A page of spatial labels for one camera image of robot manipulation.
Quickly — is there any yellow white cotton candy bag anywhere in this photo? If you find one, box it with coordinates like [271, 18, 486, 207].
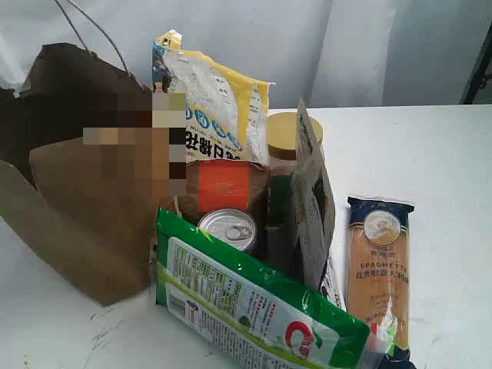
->
[151, 29, 270, 166]

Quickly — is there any white cat food pouch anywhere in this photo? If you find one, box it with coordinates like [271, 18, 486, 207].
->
[291, 99, 345, 310]

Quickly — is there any brown paper bag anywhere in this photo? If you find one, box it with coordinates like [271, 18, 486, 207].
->
[0, 0, 188, 308]

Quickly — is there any green snack bag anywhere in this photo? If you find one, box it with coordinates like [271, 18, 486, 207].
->
[156, 209, 387, 368]

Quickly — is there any spaghetti package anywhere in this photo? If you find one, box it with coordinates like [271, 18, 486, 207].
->
[347, 197, 414, 353]

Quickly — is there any brown pouch with orange label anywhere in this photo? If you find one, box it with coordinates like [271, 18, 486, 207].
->
[171, 158, 272, 259]

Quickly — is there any dark metal rack frame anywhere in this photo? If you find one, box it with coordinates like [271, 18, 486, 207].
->
[456, 1, 491, 105]

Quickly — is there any clear jar with gold lid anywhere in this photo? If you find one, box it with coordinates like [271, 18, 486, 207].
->
[266, 112, 323, 282]

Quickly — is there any clear can with pull-tab lid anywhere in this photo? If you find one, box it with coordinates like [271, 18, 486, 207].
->
[198, 208, 258, 254]

